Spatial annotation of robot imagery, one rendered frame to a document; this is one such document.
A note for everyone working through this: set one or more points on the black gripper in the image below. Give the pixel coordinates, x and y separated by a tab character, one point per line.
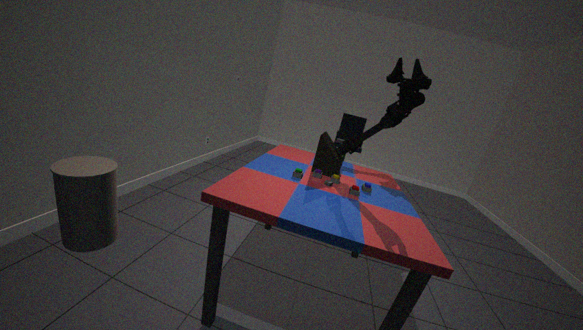
407	89

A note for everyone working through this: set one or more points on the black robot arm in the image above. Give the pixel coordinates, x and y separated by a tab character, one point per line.
395	114

